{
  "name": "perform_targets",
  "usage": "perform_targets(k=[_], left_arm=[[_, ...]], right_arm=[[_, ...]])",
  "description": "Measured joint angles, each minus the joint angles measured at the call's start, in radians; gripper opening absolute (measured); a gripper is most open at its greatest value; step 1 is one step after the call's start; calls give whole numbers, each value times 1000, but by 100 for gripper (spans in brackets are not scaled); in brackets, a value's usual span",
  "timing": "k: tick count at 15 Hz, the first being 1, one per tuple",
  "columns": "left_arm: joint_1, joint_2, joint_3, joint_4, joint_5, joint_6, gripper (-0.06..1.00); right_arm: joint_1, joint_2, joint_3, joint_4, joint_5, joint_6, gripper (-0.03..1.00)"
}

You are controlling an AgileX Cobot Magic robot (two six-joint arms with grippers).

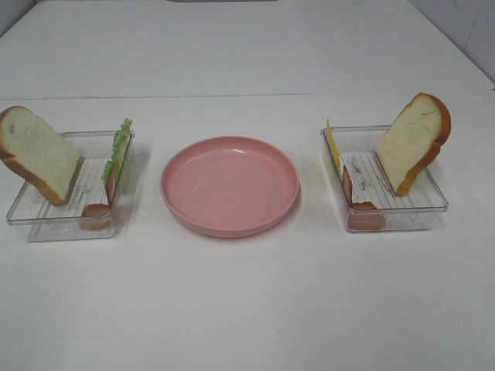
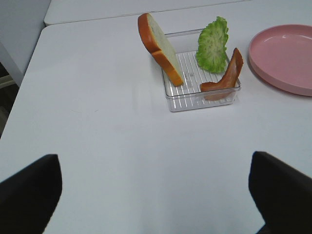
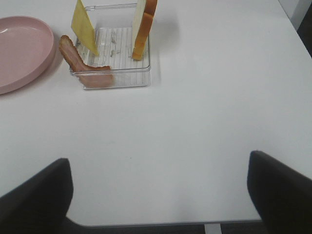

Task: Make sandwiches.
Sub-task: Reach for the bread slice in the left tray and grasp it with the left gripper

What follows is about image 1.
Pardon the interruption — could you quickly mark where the clear right plastic tray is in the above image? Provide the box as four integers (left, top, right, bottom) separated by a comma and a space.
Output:
320, 125, 449, 233

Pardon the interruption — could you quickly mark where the yellow cheese slice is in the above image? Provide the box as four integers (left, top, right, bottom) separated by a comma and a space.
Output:
326, 119, 343, 177

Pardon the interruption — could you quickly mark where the clear left plastic tray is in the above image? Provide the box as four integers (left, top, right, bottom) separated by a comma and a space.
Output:
6, 131, 135, 242

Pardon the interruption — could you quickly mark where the white bread slice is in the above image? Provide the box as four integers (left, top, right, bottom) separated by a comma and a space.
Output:
375, 93, 451, 196
1, 106, 81, 206

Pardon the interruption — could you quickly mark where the green lettuce leaf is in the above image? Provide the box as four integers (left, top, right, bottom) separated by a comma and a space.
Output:
101, 118, 132, 181

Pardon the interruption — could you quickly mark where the bacon strip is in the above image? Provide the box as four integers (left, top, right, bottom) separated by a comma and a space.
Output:
343, 166, 385, 231
80, 164, 117, 230

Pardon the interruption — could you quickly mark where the clear plastic tray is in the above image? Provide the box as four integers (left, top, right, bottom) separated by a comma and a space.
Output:
320, 125, 449, 233
6, 131, 135, 242

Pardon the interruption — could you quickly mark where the pink round plate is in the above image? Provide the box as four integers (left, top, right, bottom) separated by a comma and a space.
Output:
160, 136, 300, 238

